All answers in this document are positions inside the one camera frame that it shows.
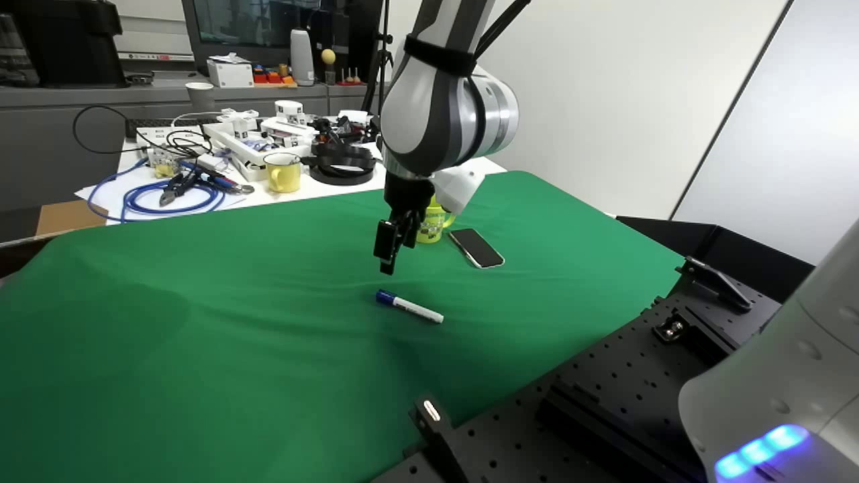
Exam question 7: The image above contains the black table clamp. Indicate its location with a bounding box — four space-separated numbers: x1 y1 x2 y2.
415 396 468 483

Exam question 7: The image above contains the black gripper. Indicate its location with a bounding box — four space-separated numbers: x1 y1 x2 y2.
373 173 435 274

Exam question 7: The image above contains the black round dish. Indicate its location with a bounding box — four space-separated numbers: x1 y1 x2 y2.
310 148 376 184

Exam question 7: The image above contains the black office chair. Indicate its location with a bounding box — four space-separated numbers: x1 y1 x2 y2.
0 0 126 85

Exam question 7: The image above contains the blue coiled cable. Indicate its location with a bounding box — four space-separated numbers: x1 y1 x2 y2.
87 159 228 224

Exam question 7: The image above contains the white bottle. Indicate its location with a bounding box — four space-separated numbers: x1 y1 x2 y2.
290 28 318 85

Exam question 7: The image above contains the white marker with blue cap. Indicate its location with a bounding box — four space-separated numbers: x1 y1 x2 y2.
373 289 446 325

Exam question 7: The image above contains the dark monitor screen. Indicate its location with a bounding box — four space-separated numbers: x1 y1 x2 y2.
184 0 382 67

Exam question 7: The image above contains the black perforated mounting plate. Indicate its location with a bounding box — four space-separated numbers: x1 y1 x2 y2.
370 215 817 483

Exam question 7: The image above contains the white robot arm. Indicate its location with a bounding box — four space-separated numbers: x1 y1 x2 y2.
373 0 533 274

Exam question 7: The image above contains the green cloth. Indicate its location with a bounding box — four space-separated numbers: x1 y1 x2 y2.
0 172 683 483

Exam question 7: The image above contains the small yellow cup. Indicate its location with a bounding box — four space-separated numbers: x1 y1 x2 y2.
266 156 301 192

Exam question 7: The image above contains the black camera tripod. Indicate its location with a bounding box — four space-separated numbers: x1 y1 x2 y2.
362 0 396 114

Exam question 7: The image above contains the yellow mug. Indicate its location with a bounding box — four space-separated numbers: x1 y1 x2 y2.
417 203 455 244

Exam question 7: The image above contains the black smartphone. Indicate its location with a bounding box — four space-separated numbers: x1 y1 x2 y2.
451 227 505 267

